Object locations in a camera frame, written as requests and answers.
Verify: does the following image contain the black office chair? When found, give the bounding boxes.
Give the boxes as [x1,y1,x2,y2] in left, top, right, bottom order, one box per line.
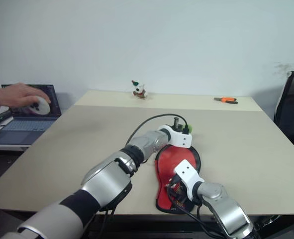
[273,70,294,159]

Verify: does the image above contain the white round controller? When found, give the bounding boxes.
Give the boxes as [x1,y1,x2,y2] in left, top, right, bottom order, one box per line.
[27,96,51,116]

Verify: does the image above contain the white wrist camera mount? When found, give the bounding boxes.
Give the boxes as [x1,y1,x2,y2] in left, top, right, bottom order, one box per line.
[158,124,194,149]
[174,159,204,200]

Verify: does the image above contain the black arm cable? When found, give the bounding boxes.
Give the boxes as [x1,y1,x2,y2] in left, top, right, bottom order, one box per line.
[169,194,228,239]
[124,114,194,147]

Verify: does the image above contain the small white plush toy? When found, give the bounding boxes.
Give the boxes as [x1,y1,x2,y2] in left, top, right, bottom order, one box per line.
[131,80,149,100]

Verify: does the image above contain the open blue laptop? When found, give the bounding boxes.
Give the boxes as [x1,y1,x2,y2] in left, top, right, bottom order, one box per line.
[0,84,62,146]

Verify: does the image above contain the orange handled pliers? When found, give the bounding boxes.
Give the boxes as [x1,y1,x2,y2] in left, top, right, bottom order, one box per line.
[213,96,239,104]

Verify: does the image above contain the black and red paddle case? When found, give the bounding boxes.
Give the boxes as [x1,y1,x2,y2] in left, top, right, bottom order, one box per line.
[154,145,202,213]

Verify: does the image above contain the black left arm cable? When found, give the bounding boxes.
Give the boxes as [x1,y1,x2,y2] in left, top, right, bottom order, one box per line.
[124,114,194,147]

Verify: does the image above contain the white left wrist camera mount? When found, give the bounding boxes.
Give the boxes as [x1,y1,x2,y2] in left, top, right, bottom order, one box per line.
[158,124,194,149]

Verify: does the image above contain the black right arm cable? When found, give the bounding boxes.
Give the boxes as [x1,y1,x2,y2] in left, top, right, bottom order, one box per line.
[169,194,228,239]

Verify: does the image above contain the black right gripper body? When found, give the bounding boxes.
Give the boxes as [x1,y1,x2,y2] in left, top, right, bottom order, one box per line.
[165,174,190,208]

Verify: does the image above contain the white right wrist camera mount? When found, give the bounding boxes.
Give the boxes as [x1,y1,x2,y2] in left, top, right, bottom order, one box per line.
[174,159,204,200]

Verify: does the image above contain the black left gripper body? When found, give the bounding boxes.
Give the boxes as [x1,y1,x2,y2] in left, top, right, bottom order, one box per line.
[172,118,188,134]

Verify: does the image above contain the person's bare hand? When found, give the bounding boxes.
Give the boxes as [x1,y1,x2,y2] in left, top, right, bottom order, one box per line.
[0,82,52,112]

